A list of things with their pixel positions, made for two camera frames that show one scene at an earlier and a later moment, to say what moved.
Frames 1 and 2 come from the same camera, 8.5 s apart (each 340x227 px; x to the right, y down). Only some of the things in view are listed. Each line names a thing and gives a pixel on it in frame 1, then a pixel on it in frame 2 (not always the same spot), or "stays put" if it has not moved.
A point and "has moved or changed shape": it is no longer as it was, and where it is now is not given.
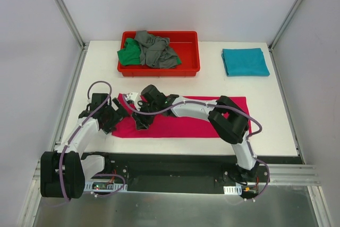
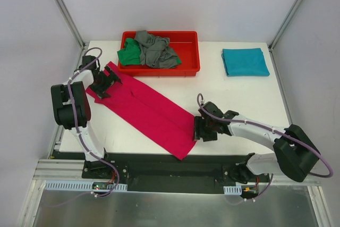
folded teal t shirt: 245,62 stays put
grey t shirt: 154,51 stays put
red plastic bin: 185,43 stays put
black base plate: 185,173 stays put
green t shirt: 130,55 stays put
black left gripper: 115,112 -> 107,82
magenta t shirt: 175,126 has moved or changed shape
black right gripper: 143,116 -> 200,128
